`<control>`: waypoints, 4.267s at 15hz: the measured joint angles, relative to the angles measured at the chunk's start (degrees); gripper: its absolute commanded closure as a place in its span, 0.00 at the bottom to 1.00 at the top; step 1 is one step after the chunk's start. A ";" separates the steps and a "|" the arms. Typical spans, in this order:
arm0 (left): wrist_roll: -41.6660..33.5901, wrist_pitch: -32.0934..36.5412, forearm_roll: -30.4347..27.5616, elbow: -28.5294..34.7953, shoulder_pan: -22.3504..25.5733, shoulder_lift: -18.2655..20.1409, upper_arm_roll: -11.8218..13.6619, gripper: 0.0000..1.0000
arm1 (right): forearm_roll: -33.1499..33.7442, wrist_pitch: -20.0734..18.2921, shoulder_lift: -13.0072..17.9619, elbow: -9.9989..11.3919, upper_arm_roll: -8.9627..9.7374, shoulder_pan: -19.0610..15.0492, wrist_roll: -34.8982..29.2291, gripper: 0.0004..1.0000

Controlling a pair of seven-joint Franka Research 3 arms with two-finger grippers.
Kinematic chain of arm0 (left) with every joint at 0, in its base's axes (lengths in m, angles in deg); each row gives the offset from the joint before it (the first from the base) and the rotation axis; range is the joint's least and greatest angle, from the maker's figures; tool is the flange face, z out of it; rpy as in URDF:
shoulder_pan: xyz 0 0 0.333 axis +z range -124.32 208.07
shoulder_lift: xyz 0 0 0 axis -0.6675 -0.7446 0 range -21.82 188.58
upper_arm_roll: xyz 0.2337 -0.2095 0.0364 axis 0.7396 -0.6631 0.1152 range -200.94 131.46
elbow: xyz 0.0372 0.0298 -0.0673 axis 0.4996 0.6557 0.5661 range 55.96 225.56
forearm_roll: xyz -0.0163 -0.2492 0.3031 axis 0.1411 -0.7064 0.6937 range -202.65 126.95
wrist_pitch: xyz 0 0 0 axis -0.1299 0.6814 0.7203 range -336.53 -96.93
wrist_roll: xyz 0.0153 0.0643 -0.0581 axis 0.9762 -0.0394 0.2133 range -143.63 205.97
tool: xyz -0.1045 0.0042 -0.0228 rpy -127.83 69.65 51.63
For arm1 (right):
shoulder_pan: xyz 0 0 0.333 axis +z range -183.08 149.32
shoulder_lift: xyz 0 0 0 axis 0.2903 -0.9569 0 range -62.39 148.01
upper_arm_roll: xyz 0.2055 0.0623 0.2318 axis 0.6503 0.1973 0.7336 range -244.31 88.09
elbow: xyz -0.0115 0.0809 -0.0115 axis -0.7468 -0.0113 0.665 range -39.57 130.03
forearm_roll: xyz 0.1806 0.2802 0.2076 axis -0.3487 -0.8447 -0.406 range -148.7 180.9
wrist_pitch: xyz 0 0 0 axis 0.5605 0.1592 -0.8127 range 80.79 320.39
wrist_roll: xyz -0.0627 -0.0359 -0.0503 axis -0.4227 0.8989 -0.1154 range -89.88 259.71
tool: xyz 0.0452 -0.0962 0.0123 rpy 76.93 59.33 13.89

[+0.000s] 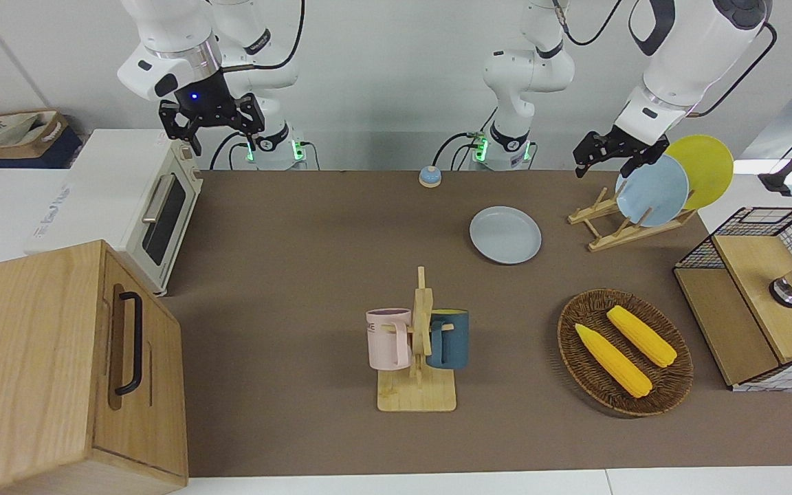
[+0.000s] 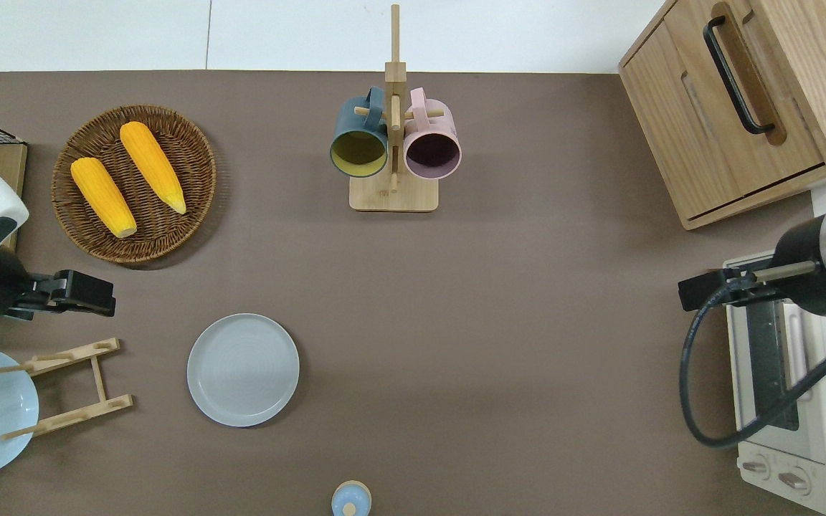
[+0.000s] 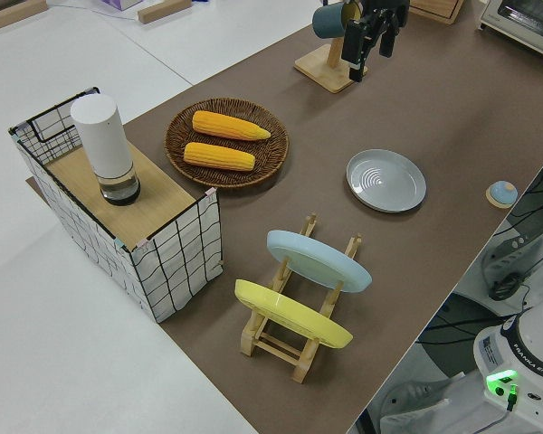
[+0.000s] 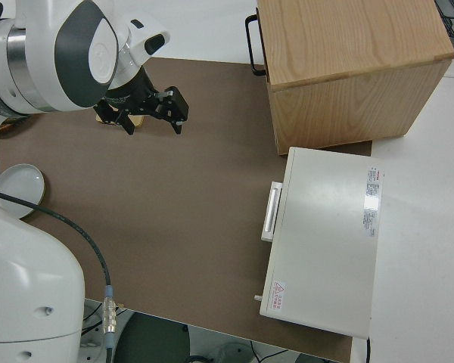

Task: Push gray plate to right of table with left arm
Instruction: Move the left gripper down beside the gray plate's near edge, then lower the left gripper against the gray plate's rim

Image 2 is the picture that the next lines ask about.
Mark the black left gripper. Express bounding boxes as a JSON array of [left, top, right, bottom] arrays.
[[8, 269, 117, 320]]

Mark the wooden mug tree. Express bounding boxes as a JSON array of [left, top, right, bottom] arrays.
[[349, 4, 447, 213]]

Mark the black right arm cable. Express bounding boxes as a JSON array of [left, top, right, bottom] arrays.
[[679, 283, 826, 450]]

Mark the gray round plate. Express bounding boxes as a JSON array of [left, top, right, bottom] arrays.
[[186, 313, 300, 428]]

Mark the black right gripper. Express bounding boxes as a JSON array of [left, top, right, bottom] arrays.
[[680, 262, 779, 312]]

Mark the blue dome with wooden knob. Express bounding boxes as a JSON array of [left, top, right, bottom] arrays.
[[331, 481, 372, 516]]

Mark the round wicker basket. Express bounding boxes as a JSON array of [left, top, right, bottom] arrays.
[[51, 105, 217, 264]]

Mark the wooden dish rack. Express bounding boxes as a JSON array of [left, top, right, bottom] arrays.
[[0, 338, 135, 441]]

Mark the pink mug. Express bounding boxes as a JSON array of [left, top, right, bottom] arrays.
[[403, 87, 462, 180]]

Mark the yellow corn cob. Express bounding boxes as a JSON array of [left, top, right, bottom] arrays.
[[70, 157, 138, 239], [120, 121, 188, 215]]

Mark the white toaster oven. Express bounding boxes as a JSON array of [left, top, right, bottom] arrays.
[[723, 251, 826, 516]]

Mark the black cabinet handle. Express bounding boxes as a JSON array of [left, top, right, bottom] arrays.
[[703, 16, 777, 136]]

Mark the teal mug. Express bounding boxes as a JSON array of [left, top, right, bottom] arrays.
[[330, 87, 390, 178]]

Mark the wooden cabinet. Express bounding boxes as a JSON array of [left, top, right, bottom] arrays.
[[618, 0, 826, 231]]

